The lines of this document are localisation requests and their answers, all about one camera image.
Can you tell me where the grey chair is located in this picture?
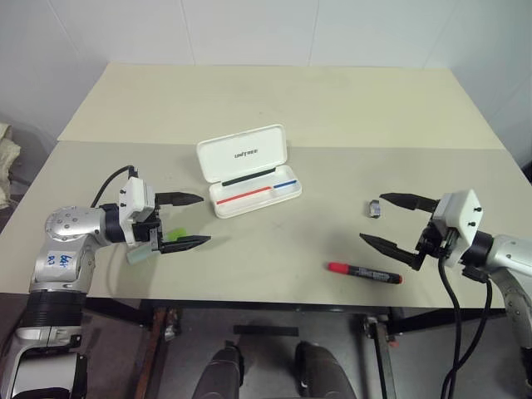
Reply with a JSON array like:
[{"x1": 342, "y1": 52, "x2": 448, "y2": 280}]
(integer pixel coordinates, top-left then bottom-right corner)
[{"x1": 0, "y1": 111, "x2": 57, "y2": 209}]

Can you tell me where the beige crumpled cloth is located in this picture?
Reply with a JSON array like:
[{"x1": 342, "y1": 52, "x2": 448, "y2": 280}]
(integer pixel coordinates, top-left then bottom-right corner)
[{"x1": 0, "y1": 122, "x2": 22, "y2": 209}]

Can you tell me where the black marker with red cap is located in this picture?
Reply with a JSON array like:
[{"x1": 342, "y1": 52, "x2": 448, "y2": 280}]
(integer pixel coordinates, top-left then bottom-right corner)
[{"x1": 327, "y1": 261, "x2": 405, "y2": 286}]

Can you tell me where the black tape strip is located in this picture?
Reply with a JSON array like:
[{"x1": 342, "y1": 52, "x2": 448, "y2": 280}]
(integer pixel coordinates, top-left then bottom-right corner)
[{"x1": 233, "y1": 324, "x2": 300, "y2": 338}]

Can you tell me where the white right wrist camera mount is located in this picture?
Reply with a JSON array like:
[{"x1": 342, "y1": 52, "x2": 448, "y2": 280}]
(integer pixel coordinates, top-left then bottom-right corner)
[{"x1": 431, "y1": 189, "x2": 485, "y2": 265}]

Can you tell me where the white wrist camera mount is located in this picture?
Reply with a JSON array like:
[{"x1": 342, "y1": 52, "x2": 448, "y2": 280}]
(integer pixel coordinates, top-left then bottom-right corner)
[
  {"x1": 117, "y1": 177, "x2": 156, "y2": 244},
  {"x1": 431, "y1": 189, "x2": 485, "y2": 265}
]

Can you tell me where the dark object at wall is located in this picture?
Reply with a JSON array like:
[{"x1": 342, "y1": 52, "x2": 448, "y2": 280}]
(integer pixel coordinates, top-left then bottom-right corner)
[{"x1": 514, "y1": 154, "x2": 532, "y2": 185}]

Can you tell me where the dark rounded shape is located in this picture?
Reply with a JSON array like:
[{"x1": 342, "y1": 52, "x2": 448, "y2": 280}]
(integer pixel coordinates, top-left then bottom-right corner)
[
  {"x1": 293, "y1": 340, "x2": 359, "y2": 399},
  {"x1": 194, "y1": 341, "x2": 250, "y2": 399}
]

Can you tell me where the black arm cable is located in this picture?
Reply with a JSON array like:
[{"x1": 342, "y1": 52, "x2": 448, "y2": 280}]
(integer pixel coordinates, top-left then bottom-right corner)
[
  {"x1": 437, "y1": 249, "x2": 496, "y2": 399},
  {"x1": 90, "y1": 165, "x2": 139, "y2": 209}
]

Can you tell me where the white open pencil case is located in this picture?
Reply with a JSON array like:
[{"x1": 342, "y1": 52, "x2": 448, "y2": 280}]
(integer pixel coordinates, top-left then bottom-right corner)
[{"x1": 195, "y1": 123, "x2": 303, "y2": 220}]

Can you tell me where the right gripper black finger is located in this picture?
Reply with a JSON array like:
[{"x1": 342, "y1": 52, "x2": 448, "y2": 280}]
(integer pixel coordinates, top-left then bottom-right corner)
[
  {"x1": 358, "y1": 233, "x2": 426, "y2": 272},
  {"x1": 379, "y1": 191, "x2": 440, "y2": 214}
]

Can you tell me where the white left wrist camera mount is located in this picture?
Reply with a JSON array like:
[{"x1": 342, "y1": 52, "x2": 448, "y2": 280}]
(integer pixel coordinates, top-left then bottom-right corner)
[{"x1": 117, "y1": 177, "x2": 156, "y2": 244}]

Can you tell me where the black pen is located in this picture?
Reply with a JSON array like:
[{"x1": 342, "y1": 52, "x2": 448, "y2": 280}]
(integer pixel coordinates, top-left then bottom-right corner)
[{"x1": 221, "y1": 167, "x2": 277, "y2": 186}]

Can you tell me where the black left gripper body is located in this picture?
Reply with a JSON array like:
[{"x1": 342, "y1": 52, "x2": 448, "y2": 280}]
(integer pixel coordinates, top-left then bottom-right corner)
[{"x1": 131, "y1": 194, "x2": 165, "y2": 254}]

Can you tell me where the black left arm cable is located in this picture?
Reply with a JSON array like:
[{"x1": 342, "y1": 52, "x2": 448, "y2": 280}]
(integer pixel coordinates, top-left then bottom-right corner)
[{"x1": 90, "y1": 165, "x2": 139, "y2": 209}]

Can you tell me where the rusty brown table leg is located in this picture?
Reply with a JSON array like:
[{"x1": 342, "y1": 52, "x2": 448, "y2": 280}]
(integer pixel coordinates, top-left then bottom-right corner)
[{"x1": 139, "y1": 306, "x2": 172, "y2": 399}]

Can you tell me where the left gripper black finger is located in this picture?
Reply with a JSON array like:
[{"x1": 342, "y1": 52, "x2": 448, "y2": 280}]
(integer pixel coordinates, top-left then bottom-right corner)
[
  {"x1": 160, "y1": 234, "x2": 213, "y2": 255},
  {"x1": 155, "y1": 191, "x2": 206, "y2": 208}
]

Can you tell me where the red pen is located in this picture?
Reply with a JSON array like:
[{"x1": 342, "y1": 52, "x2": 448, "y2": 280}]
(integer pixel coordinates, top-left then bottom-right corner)
[{"x1": 215, "y1": 185, "x2": 273, "y2": 206}]

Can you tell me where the green capped translucent highlighter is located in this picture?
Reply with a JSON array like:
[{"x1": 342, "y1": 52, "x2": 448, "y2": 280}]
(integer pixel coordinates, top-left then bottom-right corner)
[{"x1": 126, "y1": 227, "x2": 186, "y2": 265}]

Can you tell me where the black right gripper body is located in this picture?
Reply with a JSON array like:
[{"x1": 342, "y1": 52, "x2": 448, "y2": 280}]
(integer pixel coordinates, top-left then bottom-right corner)
[{"x1": 414, "y1": 214, "x2": 461, "y2": 259}]

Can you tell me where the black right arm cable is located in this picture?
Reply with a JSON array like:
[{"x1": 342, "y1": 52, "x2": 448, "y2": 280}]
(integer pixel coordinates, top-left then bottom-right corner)
[{"x1": 437, "y1": 249, "x2": 496, "y2": 399}]

